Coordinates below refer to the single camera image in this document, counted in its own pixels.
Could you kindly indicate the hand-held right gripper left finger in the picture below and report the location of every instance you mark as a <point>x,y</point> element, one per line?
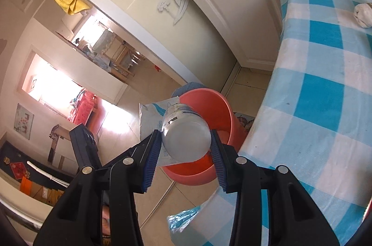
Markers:
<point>152,158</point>

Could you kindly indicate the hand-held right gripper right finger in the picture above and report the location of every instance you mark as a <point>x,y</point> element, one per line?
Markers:
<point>218,164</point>

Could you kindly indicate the white bottle with blue label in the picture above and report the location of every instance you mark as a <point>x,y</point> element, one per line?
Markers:
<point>186,141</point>

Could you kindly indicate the white wet wipes packet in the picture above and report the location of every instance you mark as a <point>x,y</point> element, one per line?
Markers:
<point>149,118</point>

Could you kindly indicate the orange red plastic basin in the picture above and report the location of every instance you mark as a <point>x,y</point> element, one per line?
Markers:
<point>215,106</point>

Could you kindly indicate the red bed cover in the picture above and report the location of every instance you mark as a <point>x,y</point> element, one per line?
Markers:
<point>82,109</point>

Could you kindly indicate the printed floor mat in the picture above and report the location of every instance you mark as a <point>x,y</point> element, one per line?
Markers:
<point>244,122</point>

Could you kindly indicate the clear plastic sheet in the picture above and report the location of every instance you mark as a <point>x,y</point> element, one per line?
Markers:
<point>183,218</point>

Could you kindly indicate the black low cabinet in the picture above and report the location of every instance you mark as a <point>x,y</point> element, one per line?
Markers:
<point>17,170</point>

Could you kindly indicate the grey blue container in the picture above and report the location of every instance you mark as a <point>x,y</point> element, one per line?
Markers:
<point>186,89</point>

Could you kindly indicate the wooden table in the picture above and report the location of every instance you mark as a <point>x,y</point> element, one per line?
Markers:
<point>125,59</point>

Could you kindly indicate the blue white checked tablecloth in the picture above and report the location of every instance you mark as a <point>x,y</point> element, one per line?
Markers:
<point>319,89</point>

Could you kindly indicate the white refrigerator with flower relief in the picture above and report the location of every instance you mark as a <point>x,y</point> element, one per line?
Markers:
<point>151,16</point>

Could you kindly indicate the white arched cabinet door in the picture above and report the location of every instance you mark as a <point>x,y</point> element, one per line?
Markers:
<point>232,1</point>

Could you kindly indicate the crumpled white tissue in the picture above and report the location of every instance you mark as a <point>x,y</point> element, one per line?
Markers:
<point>363,14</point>

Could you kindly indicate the framed wall picture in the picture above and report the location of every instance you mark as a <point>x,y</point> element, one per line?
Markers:
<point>23,121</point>

